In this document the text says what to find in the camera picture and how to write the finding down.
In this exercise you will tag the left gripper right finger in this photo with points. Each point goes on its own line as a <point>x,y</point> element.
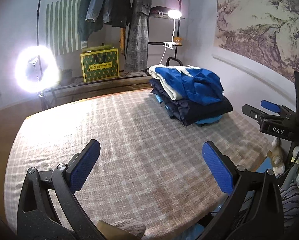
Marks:
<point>221,167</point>

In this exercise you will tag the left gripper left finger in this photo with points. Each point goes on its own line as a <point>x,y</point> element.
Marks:
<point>81,165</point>

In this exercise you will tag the white and blue jacket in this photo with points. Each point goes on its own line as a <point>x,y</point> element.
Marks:
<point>191,83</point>

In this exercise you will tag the black clothes rack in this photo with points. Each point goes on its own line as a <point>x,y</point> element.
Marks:
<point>163,26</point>

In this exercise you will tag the navy quilted jacket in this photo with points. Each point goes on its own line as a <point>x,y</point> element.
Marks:
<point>188,112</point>

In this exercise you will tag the plaid bed blanket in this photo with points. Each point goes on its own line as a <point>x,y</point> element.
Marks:
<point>150,167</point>

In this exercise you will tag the yellow green gift box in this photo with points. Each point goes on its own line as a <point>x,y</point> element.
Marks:
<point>100,64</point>

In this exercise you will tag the grey plaid coat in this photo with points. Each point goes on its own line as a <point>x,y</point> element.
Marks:
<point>136,57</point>

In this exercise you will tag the small teddy bear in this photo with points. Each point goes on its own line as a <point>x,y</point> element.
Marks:
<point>177,41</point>

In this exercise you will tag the dark green hanging jacket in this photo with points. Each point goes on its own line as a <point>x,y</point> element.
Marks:
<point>85,29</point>

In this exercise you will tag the denim jacket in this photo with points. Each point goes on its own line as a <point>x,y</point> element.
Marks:
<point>103,9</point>

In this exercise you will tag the landscape wall tapestry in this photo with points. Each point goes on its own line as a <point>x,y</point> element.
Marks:
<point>265,31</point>

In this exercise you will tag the ring light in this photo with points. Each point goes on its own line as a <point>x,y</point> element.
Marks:
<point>36,69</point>

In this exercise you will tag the green striped wall hanging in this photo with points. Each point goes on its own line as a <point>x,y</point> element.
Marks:
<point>61,26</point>

